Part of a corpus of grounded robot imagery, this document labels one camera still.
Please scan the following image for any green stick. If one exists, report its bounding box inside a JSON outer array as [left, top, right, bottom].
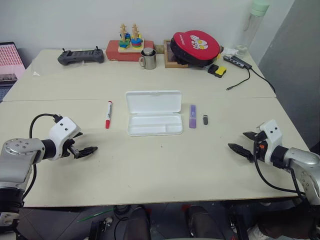
[[76, 208, 114, 223]]

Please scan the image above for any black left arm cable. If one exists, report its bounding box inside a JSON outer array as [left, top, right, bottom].
[[22, 113, 63, 201]]

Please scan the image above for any grey usb hub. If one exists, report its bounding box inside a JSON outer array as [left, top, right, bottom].
[[222, 55, 253, 70]]

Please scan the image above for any laptop with pink screen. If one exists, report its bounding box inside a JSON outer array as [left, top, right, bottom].
[[0, 41, 26, 89]]

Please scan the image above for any stainless steel mug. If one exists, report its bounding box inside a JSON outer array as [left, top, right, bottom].
[[138, 47, 158, 71]]

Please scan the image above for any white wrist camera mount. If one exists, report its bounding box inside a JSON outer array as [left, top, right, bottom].
[[48, 116, 82, 161], [258, 119, 285, 165]]

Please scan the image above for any dark rounded shape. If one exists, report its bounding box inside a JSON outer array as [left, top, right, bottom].
[[122, 205, 152, 240], [186, 204, 227, 240]]

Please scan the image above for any white crumpled tissue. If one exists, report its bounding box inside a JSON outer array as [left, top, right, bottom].
[[221, 45, 240, 57]]

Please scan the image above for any white open pencil case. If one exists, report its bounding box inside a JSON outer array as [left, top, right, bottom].
[[124, 90, 185, 137]]

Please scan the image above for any brown wooden tray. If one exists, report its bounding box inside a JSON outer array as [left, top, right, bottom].
[[163, 39, 190, 69]]

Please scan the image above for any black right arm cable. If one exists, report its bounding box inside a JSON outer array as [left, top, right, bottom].
[[253, 141, 306, 196]]

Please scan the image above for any black metal frame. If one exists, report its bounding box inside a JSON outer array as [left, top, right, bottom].
[[226, 204, 251, 240]]

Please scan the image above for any clear bottle green lid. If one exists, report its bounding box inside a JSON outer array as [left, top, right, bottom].
[[236, 0, 273, 60]]

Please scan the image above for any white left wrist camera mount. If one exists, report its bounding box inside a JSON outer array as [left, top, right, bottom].
[[48, 116, 82, 161]]

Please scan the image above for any wooden colourful stacking toy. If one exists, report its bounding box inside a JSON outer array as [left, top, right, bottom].
[[117, 23, 146, 54]]

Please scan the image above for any purple eraser stick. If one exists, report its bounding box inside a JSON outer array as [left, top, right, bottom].
[[188, 104, 199, 130]]

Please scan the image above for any black metal stand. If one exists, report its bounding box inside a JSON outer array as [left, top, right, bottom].
[[89, 218, 113, 240]]

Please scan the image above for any clear plastic bag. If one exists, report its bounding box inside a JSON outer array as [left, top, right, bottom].
[[30, 53, 64, 77]]

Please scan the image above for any red and black round bag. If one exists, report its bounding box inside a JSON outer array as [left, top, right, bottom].
[[169, 29, 222, 69]]

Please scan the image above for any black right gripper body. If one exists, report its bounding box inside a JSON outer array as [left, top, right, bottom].
[[252, 130, 267, 165]]

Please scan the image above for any black floor cable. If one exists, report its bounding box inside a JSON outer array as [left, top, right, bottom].
[[113, 204, 133, 240]]

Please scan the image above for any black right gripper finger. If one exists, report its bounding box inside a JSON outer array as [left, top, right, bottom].
[[242, 131, 261, 141], [227, 143, 255, 164]]

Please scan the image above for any dark grey remote controller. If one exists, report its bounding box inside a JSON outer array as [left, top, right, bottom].
[[57, 46, 106, 66]]

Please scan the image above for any red and white marker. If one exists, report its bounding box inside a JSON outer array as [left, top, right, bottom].
[[104, 100, 114, 130]]

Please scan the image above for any red cardboard box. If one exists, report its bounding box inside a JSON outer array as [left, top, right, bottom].
[[105, 39, 155, 62]]

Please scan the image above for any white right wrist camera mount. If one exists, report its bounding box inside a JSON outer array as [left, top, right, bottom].
[[258, 119, 285, 165]]

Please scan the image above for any black usb hub cable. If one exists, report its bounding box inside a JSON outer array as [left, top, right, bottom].
[[225, 66, 277, 95]]

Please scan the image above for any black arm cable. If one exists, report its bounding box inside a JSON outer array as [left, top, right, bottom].
[[253, 141, 306, 196], [22, 113, 63, 201]]

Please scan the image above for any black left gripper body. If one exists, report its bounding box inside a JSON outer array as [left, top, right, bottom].
[[59, 138, 81, 160]]

